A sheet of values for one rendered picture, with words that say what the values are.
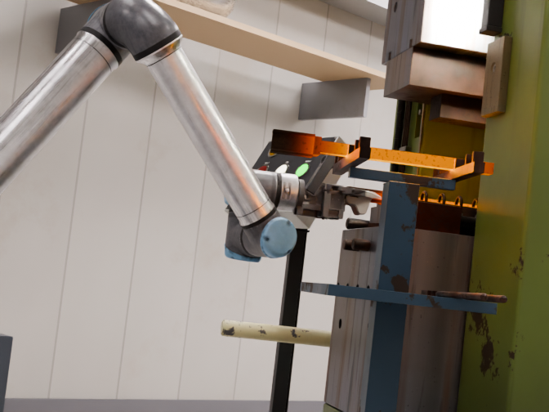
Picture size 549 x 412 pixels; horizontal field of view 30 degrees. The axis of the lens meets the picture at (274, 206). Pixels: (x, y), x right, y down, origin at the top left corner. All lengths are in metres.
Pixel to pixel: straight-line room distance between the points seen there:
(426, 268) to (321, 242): 3.93
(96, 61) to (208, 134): 0.29
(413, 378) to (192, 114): 0.77
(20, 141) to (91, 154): 2.97
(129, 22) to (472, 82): 0.87
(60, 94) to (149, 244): 3.20
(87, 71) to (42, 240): 2.83
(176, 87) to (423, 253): 0.67
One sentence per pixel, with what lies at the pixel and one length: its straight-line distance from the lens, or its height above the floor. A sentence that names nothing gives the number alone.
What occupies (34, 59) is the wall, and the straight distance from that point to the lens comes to 5.05.
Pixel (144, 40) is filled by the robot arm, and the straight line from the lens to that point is 2.20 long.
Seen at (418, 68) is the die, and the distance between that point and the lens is 2.53.
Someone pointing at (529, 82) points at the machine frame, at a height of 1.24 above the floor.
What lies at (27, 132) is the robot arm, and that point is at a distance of 2.22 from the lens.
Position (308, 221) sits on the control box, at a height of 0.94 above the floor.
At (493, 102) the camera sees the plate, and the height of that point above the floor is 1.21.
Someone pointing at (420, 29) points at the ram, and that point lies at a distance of 2.51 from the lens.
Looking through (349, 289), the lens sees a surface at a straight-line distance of 1.78.
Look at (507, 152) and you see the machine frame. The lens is 2.27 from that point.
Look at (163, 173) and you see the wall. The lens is 5.44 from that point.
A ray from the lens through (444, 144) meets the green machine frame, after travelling 2.81.
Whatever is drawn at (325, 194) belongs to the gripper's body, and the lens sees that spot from 2.47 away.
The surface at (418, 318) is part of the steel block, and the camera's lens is 2.34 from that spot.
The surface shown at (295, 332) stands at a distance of 2.84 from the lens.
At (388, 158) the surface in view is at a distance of 1.99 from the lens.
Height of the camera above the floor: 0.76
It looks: 4 degrees up
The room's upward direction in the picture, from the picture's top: 7 degrees clockwise
